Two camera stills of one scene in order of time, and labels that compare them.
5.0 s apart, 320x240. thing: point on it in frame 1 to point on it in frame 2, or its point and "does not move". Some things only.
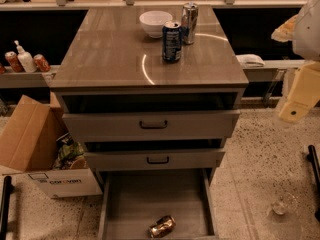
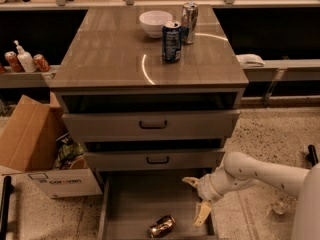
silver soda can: [189, 18] does not move
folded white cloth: [250, 60] does not move
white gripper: [309, 34] to [206, 188]
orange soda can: [162, 226] does not move
